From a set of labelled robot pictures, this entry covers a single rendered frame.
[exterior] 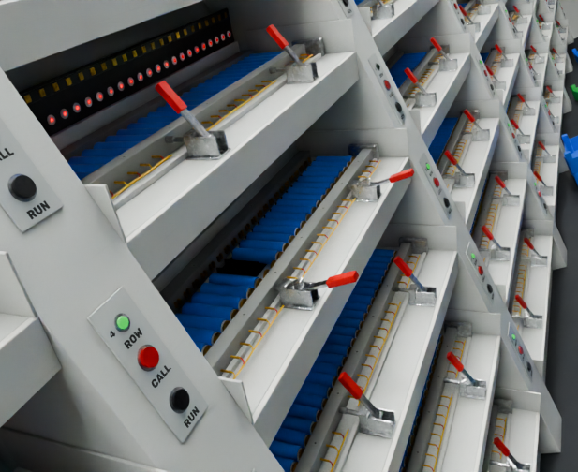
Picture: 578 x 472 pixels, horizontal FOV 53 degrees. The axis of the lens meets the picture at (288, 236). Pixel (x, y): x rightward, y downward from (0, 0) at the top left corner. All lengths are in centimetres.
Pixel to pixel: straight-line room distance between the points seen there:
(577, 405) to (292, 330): 93
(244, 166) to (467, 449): 57
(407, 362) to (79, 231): 53
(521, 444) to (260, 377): 74
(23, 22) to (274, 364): 37
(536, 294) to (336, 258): 93
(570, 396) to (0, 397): 125
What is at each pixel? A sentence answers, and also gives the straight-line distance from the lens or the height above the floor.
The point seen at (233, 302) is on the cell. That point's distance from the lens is 66.
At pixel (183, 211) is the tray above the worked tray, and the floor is 88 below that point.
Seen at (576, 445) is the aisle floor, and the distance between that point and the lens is 137.
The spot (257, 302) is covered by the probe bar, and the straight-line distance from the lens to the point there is 64.
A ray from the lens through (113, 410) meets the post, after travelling 44.
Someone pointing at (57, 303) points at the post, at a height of 89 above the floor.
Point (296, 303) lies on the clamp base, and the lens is 65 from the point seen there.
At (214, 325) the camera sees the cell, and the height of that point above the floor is 75.
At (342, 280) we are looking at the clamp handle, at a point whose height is 72.
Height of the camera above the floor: 96
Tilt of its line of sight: 16 degrees down
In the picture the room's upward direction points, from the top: 31 degrees counter-clockwise
